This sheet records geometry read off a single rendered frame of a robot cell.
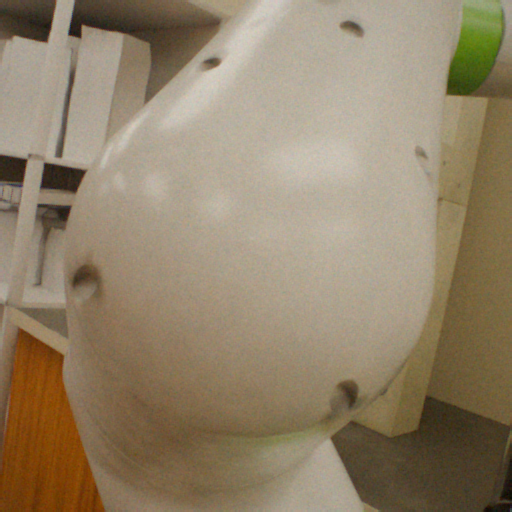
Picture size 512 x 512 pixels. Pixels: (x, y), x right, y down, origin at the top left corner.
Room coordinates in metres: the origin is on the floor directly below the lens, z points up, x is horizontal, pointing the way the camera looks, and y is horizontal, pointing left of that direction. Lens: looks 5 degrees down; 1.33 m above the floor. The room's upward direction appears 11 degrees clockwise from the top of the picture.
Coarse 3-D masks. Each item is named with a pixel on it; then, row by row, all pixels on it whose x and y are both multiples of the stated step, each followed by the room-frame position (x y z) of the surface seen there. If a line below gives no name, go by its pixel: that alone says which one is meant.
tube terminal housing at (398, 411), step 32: (448, 96) 1.19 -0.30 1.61; (448, 128) 1.18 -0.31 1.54; (480, 128) 1.24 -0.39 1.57; (448, 192) 1.18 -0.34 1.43; (448, 224) 1.20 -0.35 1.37; (448, 256) 1.22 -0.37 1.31; (448, 288) 1.25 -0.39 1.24; (416, 352) 1.19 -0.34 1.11; (416, 384) 1.21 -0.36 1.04; (384, 416) 1.19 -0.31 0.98; (416, 416) 1.24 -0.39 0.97
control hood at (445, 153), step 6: (444, 144) 1.15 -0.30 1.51; (444, 150) 1.15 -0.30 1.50; (450, 150) 1.16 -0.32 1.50; (444, 156) 1.15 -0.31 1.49; (444, 162) 1.15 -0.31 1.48; (444, 168) 1.16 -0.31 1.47; (444, 174) 1.16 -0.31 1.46; (438, 180) 1.15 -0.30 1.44; (444, 180) 1.16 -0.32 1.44; (438, 186) 1.15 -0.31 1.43; (444, 186) 1.17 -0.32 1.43; (438, 192) 1.16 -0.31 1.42
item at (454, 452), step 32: (32, 320) 1.55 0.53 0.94; (64, 320) 1.61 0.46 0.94; (64, 352) 1.43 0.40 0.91; (448, 416) 1.39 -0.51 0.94; (480, 416) 1.44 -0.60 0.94; (352, 448) 1.08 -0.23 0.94; (384, 448) 1.11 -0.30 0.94; (416, 448) 1.14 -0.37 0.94; (448, 448) 1.17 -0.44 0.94; (480, 448) 1.20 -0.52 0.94; (352, 480) 0.94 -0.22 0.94; (384, 480) 0.96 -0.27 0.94; (416, 480) 0.98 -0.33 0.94; (448, 480) 1.00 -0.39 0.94; (480, 480) 1.02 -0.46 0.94
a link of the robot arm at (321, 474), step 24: (72, 384) 0.28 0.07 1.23; (72, 408) 0.33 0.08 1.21; (96, 432) 0.26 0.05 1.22; (96, 456) 0.29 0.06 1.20; (120, 456) 0.25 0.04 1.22; (312, 456) 0.29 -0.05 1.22; (336, 456) 0.32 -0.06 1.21; (96, 480) 0.31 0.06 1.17; (120, 480) 0.29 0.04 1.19; (144, 480) 0.26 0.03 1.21; (168, 480) 0.25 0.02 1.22; (264, 480) 0.26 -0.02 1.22; (288, 480) 0.28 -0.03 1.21; (312, 480) 0.29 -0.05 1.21; (336, 480) 0.30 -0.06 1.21; (120, 504) 0.29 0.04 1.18; (144, 504) 0.28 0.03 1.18; (168, 504) 0.27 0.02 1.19; (192, 504) 0.27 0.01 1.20; (216, 504) 0.26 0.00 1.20; (240, 504) 0.27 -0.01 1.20; (264, 504) 0.27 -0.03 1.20; (288, 504) 0.27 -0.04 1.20; (312, 504) 0.28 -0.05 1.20; (336, 504) 0.29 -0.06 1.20; (360, 504) 0.31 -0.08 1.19
